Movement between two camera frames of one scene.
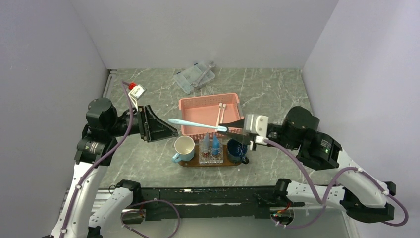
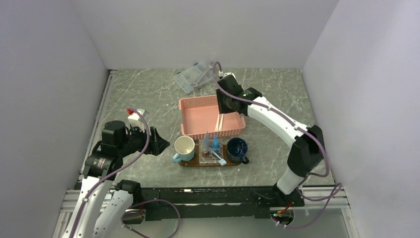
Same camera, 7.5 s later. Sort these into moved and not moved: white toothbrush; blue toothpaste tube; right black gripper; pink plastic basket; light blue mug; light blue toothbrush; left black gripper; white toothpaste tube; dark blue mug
Moved: left black gripper; right black gripper; light blue toothbrush
Not moved: white toothbrush; pink plastic basket; light blue mug; dark blue mug; blue toothpaste tube; white toothpaste tube
